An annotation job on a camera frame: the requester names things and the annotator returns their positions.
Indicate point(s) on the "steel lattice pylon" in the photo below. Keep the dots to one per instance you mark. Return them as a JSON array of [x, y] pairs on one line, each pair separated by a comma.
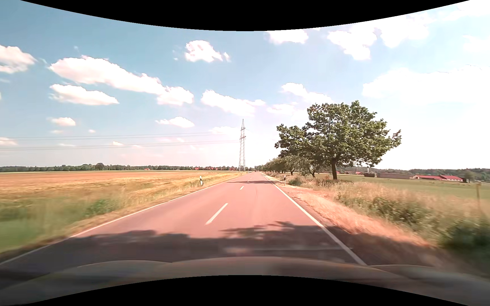
[[242, 148]]

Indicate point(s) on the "dry grass verge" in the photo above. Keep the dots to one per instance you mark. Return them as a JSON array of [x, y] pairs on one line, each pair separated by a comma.
[[355, 212]]

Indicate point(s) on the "reddish grey asphalt road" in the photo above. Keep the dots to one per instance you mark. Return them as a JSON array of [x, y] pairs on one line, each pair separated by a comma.
[[249, 204]]

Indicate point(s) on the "road markings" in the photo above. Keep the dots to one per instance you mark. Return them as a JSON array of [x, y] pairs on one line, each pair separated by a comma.
[[216, 214]]

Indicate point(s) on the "distant line of trees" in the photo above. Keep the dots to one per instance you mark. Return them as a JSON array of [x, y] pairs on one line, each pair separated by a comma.
[[79, 168]]

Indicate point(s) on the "large green tree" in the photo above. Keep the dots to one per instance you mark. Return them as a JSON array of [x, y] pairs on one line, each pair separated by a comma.
[[338, 136]]

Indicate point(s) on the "red roofed farm building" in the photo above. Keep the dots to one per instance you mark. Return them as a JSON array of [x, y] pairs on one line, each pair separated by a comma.
[[438, 177]]

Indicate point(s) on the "car's own bonnet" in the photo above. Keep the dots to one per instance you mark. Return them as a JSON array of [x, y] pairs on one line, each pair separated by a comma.
[[245, 270]]

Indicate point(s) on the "dry yellow grain field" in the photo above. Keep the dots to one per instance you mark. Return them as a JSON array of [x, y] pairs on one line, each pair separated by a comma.
[[58, 187]]

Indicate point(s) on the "row of trees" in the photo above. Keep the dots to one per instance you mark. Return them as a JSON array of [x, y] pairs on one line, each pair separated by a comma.
[[285, 163]]

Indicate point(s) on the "long low grey building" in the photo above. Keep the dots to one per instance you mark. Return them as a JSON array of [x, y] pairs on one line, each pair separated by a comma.
[[393, 175]]

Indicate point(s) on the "wooded hill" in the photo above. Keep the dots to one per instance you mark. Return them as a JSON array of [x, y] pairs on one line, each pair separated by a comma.
[[462, 173]]

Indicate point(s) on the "green meadow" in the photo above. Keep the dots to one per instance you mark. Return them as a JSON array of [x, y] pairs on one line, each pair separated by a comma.
[[462, 189]]

